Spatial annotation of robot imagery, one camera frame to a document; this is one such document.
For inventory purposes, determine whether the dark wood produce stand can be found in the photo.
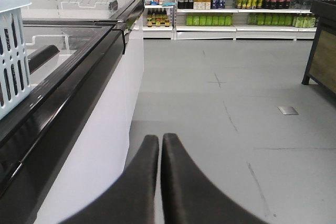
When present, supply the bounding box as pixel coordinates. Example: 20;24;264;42
301;0;335;93

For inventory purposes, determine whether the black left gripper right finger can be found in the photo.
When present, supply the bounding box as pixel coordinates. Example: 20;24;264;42
160;133;263;223

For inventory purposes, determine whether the chest freezer black rim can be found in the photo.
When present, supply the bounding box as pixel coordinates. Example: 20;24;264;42
1;0;144;223

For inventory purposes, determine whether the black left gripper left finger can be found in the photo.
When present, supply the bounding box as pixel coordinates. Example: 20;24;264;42
62;135;159;223

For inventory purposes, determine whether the light blue plastic basket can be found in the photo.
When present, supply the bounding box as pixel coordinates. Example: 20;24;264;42
1;0;31;118

